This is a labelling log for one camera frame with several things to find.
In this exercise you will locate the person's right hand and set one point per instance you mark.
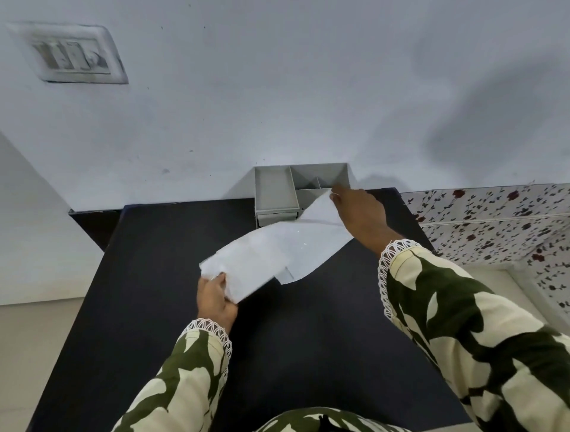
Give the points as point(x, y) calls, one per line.
point(363, 216)

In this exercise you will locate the person's left hand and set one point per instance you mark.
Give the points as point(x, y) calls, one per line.
point(216, 302)

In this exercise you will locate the white paper glove packet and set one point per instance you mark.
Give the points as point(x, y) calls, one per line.
point(249, 262)

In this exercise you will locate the white plastic desk organizer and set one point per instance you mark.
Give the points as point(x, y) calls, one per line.
point(274, 189)

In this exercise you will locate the person's left forearm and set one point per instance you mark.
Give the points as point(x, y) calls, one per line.
point(187, 382)

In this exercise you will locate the person's right forearm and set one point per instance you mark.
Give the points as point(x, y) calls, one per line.
point(467, 325)

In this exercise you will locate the camouflage patterned garment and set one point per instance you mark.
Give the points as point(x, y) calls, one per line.
point(329, 422)

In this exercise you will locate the white wall switch plate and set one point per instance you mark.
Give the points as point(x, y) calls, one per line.
point(73, 55)

